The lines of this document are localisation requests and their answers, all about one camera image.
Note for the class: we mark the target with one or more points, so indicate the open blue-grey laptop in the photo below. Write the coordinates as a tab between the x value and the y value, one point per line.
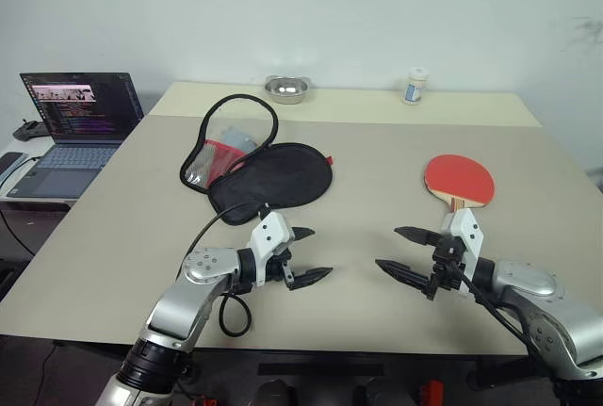
85	109

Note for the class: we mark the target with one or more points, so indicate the red table tennis paddle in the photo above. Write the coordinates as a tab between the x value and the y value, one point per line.
459	175

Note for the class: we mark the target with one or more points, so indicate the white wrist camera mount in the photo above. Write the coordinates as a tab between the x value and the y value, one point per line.
268	232
466	227

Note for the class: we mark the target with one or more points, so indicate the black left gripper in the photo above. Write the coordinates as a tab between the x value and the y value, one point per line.
279	267

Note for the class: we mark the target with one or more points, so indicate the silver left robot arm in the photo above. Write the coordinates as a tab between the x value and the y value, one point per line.
174	302

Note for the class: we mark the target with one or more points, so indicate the small white plastic bottle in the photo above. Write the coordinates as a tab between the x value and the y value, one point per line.
414	90

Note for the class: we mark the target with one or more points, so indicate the stainless steel bowl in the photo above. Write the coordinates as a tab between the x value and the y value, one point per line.
287	92

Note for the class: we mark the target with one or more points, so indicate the small red object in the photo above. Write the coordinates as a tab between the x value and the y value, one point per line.
432	394

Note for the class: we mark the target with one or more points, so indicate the dark rounded shape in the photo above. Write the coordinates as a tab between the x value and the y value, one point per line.
275	394

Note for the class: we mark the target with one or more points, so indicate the black and red paddle case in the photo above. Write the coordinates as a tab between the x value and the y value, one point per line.
273	175

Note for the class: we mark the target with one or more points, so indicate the black oblong device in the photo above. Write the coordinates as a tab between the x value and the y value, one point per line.
9	161

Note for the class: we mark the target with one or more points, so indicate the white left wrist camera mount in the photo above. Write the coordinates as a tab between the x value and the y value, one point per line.
268	232

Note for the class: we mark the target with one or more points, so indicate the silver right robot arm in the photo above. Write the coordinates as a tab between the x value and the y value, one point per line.
527	279

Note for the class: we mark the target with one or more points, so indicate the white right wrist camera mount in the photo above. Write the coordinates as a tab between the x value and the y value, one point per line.
466	227

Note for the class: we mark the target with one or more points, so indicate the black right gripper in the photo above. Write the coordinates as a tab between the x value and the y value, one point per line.
445	260

